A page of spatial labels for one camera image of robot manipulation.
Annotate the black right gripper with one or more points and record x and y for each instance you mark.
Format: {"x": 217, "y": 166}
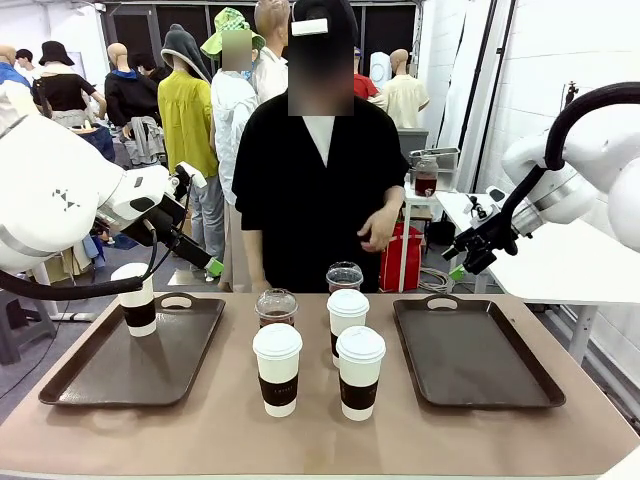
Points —
{"x": 482, "y": 247}

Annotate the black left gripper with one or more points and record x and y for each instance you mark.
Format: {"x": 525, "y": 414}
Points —
{"x": 167, "y": 220}

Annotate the white paper cup black sleeve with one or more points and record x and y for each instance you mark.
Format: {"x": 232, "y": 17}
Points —
{"x": 277, "y": 360}
{"x": 140, "y": 320}
{"x": 348, "y": 310}
{"x": 360, "y": 365}

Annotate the clear dome-lid iced coffee cup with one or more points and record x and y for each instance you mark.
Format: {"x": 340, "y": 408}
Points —
{"x": 276, "y": 306}
{"x": 344, "y": 277}

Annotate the person's right forearm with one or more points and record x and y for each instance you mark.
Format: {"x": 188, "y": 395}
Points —
{"x": 253, "y": 262}

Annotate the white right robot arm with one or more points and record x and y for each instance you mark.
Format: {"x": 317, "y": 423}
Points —
{"x": 565, "y": 185}

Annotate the person's left forearm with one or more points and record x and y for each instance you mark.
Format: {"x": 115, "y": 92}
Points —
{"x": 393, "y": 200}

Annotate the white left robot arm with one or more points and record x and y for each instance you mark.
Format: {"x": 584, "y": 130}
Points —
{"x": 50, "y": 200}

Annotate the dark brown plastic tray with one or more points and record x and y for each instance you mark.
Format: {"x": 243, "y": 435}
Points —
{"x": 465, "y": 360}
{"x": 125, "y": 370}

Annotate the person's left hand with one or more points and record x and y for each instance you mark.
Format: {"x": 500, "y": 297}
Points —
{"x": 378, "y": 232}

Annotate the red bag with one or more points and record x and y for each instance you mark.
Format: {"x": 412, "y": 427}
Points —
{"x": 400, "y": 257}

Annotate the black tool on white table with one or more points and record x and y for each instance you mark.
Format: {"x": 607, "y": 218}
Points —
{"x": 477, "y": 207}

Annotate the glass jar with dark liquid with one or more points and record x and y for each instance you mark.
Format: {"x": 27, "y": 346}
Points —
{"x": 426, "y": 177}

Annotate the white side table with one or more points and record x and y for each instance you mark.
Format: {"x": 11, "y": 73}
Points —
{"x": 560, "y": 260}

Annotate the grey metal bin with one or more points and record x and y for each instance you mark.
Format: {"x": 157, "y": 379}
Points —
{"x": 442, "y": 152}

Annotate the person in black shirt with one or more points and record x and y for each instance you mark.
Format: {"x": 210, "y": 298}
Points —
{"x": 310, "y": 200}

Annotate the mannequin in yellow blouse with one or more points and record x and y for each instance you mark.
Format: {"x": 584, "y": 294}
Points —
{"x": 186, "y": 120}

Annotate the figure with green checked hat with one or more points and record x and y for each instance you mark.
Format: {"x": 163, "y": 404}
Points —
{"x": 231, "y": 115}

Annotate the mannequin in cream shirt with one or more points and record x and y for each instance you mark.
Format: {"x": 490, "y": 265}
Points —
{"x": 406, "y": 97}

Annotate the mannequin in black blue jacket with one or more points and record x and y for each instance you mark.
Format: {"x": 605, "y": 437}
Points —
{"x": 125, "y": 95}

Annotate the grey stool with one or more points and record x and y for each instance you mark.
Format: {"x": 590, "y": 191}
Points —
{"x": 25, "y": 322}

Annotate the mannequin in red top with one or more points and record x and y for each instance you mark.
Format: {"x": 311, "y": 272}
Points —
{"x": 364, "y": 86}

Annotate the bald mannequin in white shirt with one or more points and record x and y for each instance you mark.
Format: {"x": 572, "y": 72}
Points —
{"x": 270, "y": 70}

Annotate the white fan appliance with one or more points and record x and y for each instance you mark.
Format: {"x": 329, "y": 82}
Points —
{"x": 380, "y": 69}

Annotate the mannequin with black hat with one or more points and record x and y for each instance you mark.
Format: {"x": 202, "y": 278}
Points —
{"x": 57, "y": 87}

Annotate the white head-mounted device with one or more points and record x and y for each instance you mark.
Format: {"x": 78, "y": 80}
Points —
{"x": 310, "y": 27}

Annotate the mannequin in blue white top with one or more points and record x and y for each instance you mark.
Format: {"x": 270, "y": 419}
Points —
{"x": 9, "y": 77}

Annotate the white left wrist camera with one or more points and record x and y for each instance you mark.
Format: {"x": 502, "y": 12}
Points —
{"x": 192, "y": 174}

